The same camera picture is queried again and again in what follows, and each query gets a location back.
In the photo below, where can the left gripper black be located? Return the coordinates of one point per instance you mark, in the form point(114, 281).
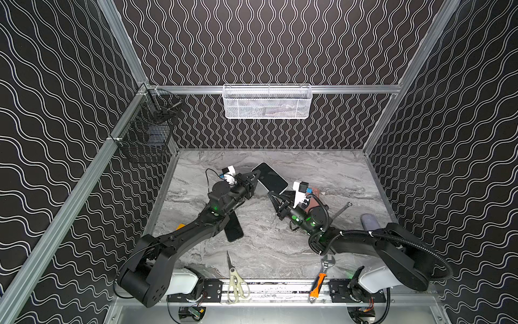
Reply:
point(248, 182)

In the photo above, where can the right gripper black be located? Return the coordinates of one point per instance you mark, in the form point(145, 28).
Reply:
point(286, 202)

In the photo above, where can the black smartphone green case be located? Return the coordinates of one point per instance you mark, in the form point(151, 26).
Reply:
point(270, 179)

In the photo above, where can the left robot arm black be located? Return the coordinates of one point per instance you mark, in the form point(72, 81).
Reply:
point(146, 274)

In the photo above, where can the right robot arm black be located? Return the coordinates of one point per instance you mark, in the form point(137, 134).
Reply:
point(408, 259)

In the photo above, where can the black smartphone left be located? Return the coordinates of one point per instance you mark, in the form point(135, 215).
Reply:
point(233, 229)

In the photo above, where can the purple round object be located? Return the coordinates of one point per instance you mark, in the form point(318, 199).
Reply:
point(369, 222)

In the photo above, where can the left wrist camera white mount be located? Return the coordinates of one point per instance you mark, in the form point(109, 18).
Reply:
point(228, 175)

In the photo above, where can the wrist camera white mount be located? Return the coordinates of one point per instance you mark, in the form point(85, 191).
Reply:
point(301, 190)
point(228, 175)

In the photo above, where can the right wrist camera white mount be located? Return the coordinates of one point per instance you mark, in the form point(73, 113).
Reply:
point(301, 190)

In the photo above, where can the white wire mesh basket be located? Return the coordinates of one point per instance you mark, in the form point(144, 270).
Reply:
point(263, 101)

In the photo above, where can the orange handled adjustable wrench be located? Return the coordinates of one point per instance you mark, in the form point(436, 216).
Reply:
point(327, 262)

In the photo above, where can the beige handled scissors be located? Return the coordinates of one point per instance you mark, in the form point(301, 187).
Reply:
point(238, 288)

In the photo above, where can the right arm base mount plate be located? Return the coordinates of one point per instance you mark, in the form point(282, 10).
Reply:
point(343, 291)

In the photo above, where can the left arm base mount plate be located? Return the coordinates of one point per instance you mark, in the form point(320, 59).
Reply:
point(207, 290)

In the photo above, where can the black wire basket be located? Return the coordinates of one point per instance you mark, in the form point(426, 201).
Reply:
point(146, 138)

